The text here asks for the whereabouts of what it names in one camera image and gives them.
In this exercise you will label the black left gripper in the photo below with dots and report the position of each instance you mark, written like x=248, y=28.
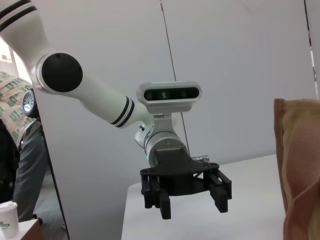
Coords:
x=172, y=160

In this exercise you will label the khaki canvas food bag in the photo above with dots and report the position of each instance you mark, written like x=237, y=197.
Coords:
x=302, y=162

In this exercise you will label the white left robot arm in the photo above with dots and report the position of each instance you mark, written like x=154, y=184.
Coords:
x=100, y=95

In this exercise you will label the person in printed khaki shirt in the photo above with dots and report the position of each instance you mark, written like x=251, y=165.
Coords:
x=30, y=160

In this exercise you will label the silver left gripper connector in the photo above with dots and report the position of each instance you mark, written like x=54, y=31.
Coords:
x=201, y=158

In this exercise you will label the brown desk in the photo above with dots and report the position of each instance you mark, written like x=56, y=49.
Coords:
x=30, y=230

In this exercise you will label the white paper cup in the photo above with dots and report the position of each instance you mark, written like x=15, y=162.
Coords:
x=8, y=220

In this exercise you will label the round white dial gauge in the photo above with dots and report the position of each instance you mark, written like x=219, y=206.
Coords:
x=28, y=102

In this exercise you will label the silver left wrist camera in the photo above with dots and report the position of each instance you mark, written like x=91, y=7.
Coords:
x=170, y=95

